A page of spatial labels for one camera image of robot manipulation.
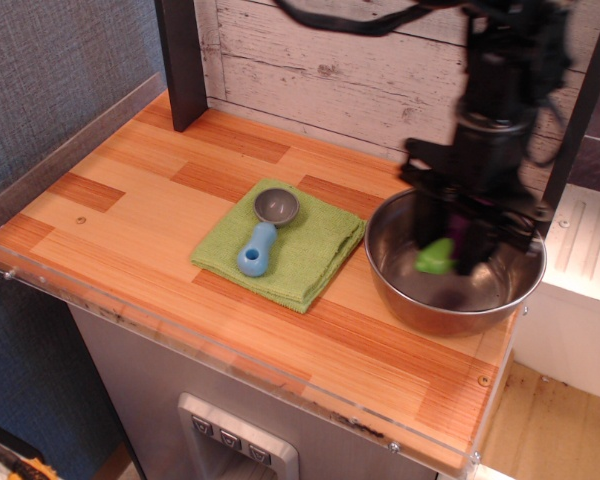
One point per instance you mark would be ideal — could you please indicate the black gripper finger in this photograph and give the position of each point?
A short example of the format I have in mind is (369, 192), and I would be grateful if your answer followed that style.
(432, 219)
(478, 243)

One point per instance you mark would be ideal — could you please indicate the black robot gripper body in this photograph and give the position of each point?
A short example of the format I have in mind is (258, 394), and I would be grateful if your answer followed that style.
(478, 173)

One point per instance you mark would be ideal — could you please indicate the purple toy eggplant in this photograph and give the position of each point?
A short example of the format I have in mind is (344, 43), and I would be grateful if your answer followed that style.
(442, 256)

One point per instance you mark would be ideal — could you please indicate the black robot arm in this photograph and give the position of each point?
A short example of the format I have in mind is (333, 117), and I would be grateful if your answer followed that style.
(515, 59)

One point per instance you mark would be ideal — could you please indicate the stainless steel bowl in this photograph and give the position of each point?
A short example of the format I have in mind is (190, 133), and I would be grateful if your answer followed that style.
(446, 305)

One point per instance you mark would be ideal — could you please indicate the white toy sink unit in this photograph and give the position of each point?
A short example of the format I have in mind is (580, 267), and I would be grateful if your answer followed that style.
(560, 335)

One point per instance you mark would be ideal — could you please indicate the blue grey toy scoop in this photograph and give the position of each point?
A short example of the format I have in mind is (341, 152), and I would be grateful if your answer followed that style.
(274, 208)

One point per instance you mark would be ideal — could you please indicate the green folded cloth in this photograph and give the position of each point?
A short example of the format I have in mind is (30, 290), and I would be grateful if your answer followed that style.
(305, 257)

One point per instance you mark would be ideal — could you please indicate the clear acrylic table guard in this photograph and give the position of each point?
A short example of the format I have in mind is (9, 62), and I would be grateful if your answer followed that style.
(343, 360)

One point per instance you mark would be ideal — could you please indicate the silver dispenser button panel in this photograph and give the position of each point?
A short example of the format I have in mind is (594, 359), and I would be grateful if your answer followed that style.
(235, 440)

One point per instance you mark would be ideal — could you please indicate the grey toy fridge cabinet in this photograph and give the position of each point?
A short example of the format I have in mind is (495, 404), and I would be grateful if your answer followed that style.
(145, 382)

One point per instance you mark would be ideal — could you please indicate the yellow black object bottom left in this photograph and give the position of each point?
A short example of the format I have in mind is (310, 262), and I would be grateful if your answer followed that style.
(20, 460)

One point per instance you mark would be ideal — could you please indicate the dark right frame post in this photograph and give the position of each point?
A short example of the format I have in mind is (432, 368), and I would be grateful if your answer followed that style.
(575, 132)

